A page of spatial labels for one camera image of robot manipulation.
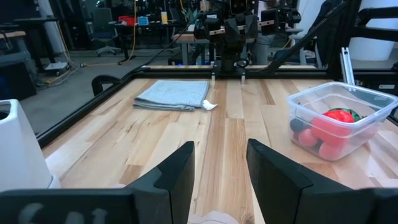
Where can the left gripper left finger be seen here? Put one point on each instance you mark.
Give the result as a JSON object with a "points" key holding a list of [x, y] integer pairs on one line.
{"points": [[168, 193]]}

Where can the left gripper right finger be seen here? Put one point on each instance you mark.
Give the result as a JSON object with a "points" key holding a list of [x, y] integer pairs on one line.
{"points": [[280, 193]]}

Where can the blackberry toy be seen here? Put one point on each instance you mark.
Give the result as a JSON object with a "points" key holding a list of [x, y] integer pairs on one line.
{"points": [[297, 124]]}

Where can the green striped watermelon toy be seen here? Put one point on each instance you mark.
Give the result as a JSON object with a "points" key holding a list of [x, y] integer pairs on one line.
{"points": [[357, 116]]}

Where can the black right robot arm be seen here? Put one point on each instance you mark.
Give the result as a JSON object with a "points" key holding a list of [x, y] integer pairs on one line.
{"points": [[231, 34]]}

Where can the clear plastic tupperware container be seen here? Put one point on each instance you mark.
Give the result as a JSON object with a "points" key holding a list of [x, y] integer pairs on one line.
{"points": [[367, 102]]}

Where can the beige cloth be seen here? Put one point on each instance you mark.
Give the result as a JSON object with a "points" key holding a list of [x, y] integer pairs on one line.
{"points": [[214, 217]]}

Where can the folded grey towel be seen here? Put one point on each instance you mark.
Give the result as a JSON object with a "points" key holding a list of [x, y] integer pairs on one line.
{"points": [[174, 93]]}

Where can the white angular plant pot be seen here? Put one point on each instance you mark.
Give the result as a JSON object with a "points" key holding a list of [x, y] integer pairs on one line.
{"points": [[21, 146]]}

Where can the white floor device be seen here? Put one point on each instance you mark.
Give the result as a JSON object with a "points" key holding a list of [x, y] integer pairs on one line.
{"points": [[56, 67]]}

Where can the blue box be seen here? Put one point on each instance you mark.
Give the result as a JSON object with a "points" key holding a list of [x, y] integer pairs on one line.
{"points": [[143, 20]]}

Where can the yellow bottle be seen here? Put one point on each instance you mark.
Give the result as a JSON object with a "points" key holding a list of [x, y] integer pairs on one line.
{"points": [[164, 18]]}

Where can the red bin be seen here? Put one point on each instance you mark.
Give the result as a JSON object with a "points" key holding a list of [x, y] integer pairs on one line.
{"points": [[127, 20]]}

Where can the grey office chair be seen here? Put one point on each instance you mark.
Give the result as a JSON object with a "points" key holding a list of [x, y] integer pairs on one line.
{"points": [[104, 28]]}

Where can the black aluminium table frame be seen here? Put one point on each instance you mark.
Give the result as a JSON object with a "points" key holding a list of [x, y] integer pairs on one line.
{"points": [[93, 107]]}

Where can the silver aluminium bracket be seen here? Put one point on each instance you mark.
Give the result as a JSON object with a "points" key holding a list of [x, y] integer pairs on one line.
{"points": [[347, 65]]}

